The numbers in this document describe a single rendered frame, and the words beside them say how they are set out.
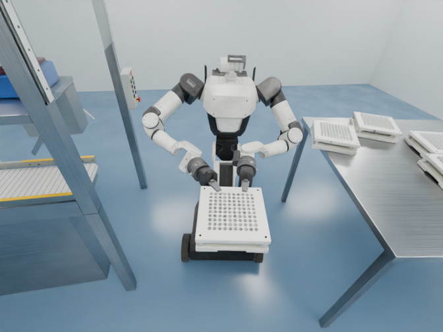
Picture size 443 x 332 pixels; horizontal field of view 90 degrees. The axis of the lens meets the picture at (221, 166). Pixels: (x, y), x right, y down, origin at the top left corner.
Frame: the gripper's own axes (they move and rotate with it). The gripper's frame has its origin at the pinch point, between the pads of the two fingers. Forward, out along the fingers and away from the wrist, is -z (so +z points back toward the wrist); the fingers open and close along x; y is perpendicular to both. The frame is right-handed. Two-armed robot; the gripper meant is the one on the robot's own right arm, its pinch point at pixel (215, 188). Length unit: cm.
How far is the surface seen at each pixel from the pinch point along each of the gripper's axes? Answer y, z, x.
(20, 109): 52, 34, -31
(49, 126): 46, 27, -27
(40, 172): 64, 65, 13
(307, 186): -138, 38, 95
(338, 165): -71, -10, 8
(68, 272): 75, 51, 80
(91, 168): 42, 56, 13
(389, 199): -70, -38, 9
